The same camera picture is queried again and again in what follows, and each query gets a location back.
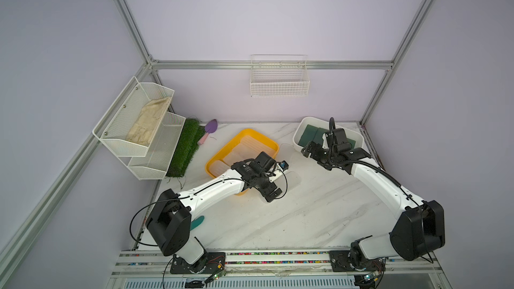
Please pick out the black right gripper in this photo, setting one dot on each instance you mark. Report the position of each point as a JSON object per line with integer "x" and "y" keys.
{"x": 318, "y": 148}

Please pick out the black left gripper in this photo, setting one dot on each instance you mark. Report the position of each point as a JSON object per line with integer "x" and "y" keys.
{"x": 266, "y": 193}

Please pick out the green pencil case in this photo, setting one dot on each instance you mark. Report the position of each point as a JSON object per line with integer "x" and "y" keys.
{"x": 319, "y": 136}
{"x": 352, "y": 143}
{"x": 306, "y": 135}

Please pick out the clear ribbed pencil case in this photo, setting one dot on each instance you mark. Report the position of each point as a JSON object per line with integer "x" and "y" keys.
{"x": 234, "y": 156}
{"x": 254, "y": 147}

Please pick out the clear pencil case front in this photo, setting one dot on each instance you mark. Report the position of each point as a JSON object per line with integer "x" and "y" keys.
{"x": 217, "y": 168}

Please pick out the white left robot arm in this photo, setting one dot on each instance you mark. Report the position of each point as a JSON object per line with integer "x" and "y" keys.
{"x": 169, "y": 222}

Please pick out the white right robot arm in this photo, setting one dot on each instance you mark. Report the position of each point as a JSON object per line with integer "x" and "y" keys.
{"x": 419, "y": 228}

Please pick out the white plastic storage box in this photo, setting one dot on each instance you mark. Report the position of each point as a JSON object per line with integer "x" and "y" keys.
{"x": 351, "y": 133}

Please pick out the yellow plastic storage box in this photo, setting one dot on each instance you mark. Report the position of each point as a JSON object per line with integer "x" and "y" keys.
{"x": 235, "y": 143}

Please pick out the purple pink toy shovel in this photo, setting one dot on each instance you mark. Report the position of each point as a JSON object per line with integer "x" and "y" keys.
{"x": 210, "y": 128}

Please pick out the green artificial grass roll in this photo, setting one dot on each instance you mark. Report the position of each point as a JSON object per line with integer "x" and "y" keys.
{"x": 186, "y": 147}

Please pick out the green rubber glove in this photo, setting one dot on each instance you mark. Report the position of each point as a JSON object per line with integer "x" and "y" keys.
{"x": 197, "y": 222}

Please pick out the beige cloth in shelf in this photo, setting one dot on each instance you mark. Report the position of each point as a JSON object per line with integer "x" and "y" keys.
{"x": 146, "y": 125}

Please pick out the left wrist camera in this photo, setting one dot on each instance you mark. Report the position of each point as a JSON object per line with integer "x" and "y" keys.
{"x": 280, "y": 169}

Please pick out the white wire wall basket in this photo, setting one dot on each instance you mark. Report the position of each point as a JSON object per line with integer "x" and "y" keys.
{"x": 276, "y": 75}

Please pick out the white mesh wall shelf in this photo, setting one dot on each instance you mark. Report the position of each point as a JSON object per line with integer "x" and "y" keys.
{"x": 145, "y": 163}

